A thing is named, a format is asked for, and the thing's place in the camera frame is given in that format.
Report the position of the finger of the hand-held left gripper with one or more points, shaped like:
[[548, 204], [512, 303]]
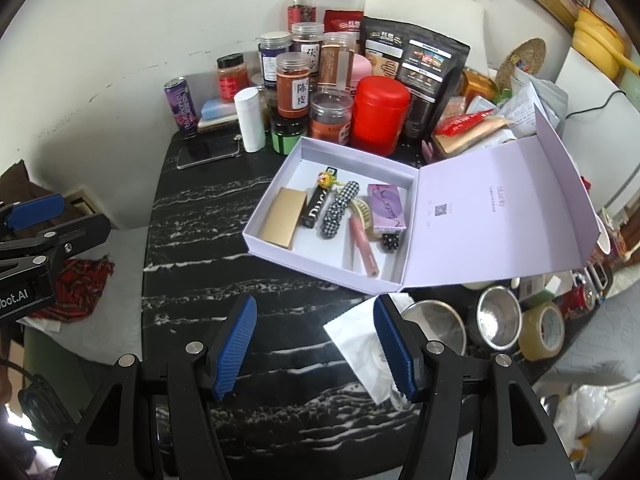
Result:
[[35, 211], [75, 235]]

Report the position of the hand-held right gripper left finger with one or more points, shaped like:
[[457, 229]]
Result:
[[235, 345]]

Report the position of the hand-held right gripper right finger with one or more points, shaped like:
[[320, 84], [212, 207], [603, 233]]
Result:
[[395, 350]]

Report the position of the pink lip gloss tube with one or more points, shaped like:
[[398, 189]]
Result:
[[365, 252]]

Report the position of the gold cardboard box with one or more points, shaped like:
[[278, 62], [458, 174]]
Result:
[[282, 220]]

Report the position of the small purple cosmetics box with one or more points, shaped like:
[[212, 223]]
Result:
[[385, 207]]

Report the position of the cream plastic hair clip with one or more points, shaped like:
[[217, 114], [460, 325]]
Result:
[[361, 210]]

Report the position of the long black cosmetics box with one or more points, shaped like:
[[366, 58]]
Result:
[[315, 207]]

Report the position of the lavender gift box with lid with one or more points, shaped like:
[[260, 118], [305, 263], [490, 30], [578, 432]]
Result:
[[490, 210]]

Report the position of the lollipop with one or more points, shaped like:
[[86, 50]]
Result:
[[325, 179]]

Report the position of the brown cloth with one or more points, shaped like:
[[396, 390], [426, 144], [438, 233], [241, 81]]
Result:
[[22, 180]]

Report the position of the white paper napkin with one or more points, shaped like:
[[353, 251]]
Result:
[[355, 340]]

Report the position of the red plaid cloth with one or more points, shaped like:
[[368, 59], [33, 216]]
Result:
[[80, 285]]

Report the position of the stainless steel mug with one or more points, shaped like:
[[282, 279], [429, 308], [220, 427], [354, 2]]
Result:
[[492, 317]]

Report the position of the beige packing tape roll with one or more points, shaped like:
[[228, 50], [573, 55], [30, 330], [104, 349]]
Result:
[[530, 345]]

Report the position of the black smartphone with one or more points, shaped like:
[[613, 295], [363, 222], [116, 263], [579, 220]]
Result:
[[207, 152]]

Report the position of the purple drink can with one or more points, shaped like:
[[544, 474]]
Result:
[[180, 107]]

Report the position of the red drink can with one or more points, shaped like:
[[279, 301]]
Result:
[[575, 305]]

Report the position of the blue case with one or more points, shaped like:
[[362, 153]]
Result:
[[217, 108]]

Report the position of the white plastic bag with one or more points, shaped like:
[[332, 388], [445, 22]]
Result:
[[590, 410]]

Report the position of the white cylindrical tube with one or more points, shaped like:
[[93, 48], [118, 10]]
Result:
[[249, 120]]

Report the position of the spice jar with red label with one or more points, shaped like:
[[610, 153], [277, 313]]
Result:
[[231, 80]]

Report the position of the gold paper packet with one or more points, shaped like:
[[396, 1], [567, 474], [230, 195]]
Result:
[[480, 139]]

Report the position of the white ceramic mug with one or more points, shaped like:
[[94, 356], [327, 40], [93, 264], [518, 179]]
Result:
[[602, 255]]

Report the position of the red canister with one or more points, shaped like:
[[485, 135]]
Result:
[[377, 115]]

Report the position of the clear jar with orange label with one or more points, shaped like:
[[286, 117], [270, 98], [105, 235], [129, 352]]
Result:
[[330, 122]]

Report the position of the red snack packet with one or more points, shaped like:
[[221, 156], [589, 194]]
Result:
[[460, 122]]

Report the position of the clear jar of orange-brown peel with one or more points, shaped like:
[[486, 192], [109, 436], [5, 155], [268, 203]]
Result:
[[295, 90]]

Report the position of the jar with dark blue label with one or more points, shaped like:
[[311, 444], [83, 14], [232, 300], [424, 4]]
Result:
[[274, 60]]

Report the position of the orange packet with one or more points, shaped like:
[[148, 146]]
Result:
[[477, 87]]

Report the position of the jar with pink lid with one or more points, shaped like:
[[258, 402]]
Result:
[[362, 72]]

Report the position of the pile of printed papers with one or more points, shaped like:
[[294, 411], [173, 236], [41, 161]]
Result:
[[530, 105]]

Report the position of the black stand-up pouch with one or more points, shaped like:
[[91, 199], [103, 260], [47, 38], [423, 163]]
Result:
[[425, 70]]

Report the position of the tall jar with brown label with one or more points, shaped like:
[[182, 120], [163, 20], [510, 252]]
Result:
[[336, 62]]

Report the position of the jar with white label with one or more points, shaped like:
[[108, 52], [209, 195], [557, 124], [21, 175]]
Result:
[[307, 42]]

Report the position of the small jar of red contents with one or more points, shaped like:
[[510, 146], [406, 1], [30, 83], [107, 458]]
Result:
[[302, 10]]

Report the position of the round woven mat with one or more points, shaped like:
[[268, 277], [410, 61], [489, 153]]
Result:
[[527, 55]]

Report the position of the red foil pouch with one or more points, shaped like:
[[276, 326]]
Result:
[[342, 21]]

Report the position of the yellow plastic basin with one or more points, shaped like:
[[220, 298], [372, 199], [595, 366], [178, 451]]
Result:
[[600, 45]]

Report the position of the wooden picture frame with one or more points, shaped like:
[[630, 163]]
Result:
[[82, 200]]

